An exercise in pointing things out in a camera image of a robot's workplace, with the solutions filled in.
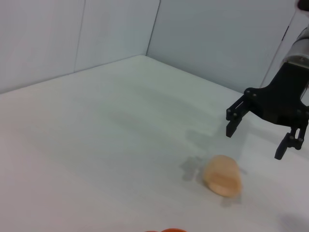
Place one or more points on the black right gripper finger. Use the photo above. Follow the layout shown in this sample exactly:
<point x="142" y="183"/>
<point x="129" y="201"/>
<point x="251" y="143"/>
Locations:
<point x="282" y="147"/>
<point x="233" y="120"/>

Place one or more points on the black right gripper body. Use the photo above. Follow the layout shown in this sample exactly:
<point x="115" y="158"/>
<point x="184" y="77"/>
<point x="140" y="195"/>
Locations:
<point x="282" y="101"/>

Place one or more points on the pale bread bun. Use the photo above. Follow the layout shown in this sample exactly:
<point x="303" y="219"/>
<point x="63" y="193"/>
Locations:
<point x="220" y="176"/>

